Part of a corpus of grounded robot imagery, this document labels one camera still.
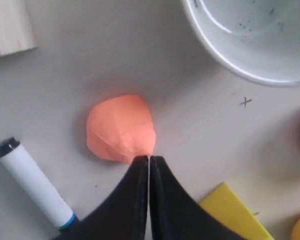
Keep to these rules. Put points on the light wooden cube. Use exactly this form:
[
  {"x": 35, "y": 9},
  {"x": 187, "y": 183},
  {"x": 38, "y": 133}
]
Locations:
[{"x": 16, "y": 30}]

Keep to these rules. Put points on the orange clay lump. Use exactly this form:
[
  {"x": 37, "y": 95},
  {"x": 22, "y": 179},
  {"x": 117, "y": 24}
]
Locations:
[{"x": 120, "y": 128}]

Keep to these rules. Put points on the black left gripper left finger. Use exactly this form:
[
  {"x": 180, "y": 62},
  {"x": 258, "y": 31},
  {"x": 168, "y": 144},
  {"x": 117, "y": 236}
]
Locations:
[{"x": 123, "y": 215}]

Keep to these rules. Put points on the black and white marker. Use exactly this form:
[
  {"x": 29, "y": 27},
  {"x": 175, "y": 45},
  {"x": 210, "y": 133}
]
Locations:
[{"x": 23, "y": 168}]

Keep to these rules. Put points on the white ceramic bowl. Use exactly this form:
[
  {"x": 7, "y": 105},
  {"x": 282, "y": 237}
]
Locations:
[{"x": 258, "y": 40}]

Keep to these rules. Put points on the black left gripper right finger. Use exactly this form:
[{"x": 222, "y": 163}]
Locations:
[{"x": 174, "y": 214}]

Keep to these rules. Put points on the yellow foam cube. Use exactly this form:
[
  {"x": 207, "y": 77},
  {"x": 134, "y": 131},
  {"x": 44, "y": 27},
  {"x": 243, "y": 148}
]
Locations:
[{"x": 225, "y": 206}]

